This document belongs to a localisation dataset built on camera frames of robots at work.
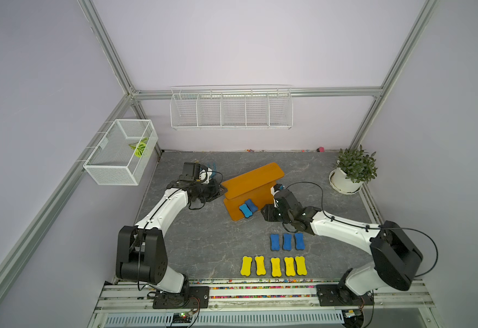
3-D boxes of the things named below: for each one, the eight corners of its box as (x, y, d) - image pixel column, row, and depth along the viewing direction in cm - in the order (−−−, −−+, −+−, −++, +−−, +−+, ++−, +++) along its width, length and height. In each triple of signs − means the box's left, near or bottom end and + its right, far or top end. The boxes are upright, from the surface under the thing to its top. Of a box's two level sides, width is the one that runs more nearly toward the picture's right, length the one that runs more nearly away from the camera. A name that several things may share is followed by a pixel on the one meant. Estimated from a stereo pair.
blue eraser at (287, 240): (281, 249, 87) (282, 248, 85) (283, 234, 91) (283, 232, 90) (291, 251, 86) (292, 250, 85) (292, 235, 91) (292, 234, 89)
